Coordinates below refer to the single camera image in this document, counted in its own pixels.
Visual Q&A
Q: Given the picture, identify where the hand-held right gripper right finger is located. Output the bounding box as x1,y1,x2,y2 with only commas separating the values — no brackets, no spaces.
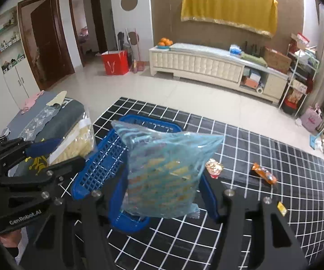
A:
200,174,309,270

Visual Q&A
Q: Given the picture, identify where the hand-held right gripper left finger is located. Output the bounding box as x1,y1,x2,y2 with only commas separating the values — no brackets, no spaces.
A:
20,169,129,270

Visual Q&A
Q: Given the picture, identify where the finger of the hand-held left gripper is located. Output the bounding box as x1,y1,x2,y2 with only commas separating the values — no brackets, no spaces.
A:
0,138,63,170
0,157,86,187

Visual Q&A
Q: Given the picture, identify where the small clear cracker packet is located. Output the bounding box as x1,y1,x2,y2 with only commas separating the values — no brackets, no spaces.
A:
48,112,96,165

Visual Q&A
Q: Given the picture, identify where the red snack packet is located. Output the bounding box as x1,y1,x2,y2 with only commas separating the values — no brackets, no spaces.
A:
205,159,224,179

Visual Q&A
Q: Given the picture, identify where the blue plastic basket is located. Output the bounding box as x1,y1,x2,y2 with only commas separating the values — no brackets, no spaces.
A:
71,114,207,232

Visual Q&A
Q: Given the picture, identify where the light blue checked snack packet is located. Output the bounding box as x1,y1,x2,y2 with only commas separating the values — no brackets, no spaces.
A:
111,119,225,219

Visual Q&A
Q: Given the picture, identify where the orange snack packet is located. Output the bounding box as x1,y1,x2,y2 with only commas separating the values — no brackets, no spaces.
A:
250,162,279,185

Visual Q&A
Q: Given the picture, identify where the dark cloth yellow print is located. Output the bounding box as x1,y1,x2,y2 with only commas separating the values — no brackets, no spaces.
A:
18,155,50,176

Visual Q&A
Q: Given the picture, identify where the white lace cloth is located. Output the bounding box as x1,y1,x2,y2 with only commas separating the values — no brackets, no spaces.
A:
18,105,61,141

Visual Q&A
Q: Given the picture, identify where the folded dark clothes pile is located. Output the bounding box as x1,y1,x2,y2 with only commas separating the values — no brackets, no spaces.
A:
7,90,86,175

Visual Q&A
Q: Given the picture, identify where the pink cloth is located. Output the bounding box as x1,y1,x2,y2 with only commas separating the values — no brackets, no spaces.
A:
21,90,45,114

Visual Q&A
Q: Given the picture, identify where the black white grid tablecloth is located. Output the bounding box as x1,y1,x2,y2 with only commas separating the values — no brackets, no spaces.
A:
61,97,324,270

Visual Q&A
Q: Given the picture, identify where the brown wooden door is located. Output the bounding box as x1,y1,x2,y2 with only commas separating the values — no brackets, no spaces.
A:
18,0,75,90

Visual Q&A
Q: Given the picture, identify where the red paper bag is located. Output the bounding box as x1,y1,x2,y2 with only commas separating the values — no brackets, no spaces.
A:
101,50,130,76

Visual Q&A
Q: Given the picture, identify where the red dustpan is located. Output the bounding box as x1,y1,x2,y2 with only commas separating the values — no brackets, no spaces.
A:
131,60,145,74

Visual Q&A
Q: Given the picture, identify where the pink gift bag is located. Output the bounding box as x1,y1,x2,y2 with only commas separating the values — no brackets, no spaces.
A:
300,104,323,132

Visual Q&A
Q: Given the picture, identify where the cream TV cabinet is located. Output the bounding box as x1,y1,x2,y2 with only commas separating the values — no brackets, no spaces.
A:
149,43,289,104

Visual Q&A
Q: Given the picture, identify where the green folded cloth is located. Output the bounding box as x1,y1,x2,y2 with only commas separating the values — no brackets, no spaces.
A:
241,52,266,66

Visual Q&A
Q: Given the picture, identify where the white metal rack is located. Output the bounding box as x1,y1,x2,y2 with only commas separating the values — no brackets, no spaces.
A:
279,32,320,116

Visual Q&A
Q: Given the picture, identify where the cardboard box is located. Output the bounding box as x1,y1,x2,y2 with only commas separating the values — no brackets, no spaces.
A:
263,47,292,74

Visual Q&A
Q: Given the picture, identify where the white wall cabinet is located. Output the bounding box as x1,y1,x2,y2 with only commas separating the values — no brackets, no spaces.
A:
0,6,43,110

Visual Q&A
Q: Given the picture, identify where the brown door frame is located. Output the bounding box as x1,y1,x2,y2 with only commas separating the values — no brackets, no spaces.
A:
68,0,108,67

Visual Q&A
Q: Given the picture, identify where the round brown wall disc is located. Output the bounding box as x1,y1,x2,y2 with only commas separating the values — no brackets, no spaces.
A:
121,0,138,11

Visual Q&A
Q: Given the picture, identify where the yellow wall cloth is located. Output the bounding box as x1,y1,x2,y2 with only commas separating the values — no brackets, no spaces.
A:
181,0,278,38

